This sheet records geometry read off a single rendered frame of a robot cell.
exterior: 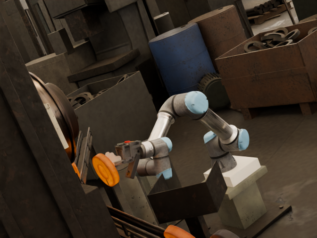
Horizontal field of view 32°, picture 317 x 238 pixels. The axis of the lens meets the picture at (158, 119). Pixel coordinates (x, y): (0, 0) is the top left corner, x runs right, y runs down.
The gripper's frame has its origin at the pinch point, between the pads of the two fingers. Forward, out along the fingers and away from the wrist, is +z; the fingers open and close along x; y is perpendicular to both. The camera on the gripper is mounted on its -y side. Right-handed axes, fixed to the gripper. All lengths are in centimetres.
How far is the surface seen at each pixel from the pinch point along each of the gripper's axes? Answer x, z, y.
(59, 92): -10.4, 10.3, 34.9
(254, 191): -19, -102, -41
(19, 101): 30, 43, 36
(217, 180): 40, -30, -10
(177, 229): 72, 14, -11
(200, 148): -169, -179, -42
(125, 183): -79, -52, -30
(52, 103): 0.3, 18.7, 31.4
